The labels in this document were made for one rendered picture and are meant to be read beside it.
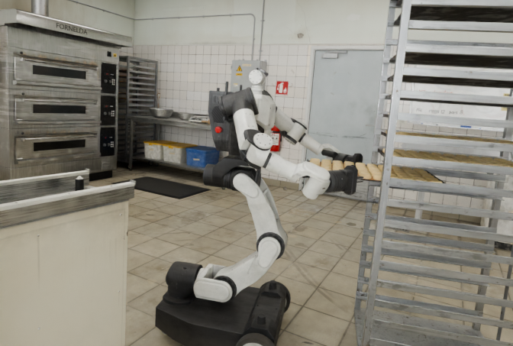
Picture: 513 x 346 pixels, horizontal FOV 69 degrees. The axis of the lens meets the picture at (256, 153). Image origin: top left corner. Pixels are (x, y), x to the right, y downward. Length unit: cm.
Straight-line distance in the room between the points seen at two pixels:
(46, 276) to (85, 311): 23
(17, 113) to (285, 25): 360
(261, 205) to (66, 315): 92
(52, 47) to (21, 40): 35
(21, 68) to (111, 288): 366
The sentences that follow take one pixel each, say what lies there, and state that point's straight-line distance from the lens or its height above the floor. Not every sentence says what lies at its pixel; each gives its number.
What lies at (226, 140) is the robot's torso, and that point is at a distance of 180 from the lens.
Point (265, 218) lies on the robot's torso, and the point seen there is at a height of 68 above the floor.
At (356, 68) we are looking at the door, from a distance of 533.
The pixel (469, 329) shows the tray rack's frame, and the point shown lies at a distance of 244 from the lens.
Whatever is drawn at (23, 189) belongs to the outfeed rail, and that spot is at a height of 87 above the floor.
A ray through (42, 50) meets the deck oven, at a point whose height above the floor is 166.
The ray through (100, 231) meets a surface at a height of 75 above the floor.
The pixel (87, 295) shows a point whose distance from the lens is 155.
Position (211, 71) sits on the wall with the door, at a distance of 625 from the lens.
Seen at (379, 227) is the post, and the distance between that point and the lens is 166.
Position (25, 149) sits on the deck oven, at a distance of 499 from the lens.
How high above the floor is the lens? 125
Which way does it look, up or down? 8 degrees down
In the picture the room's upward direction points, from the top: 4 degrees clockwise
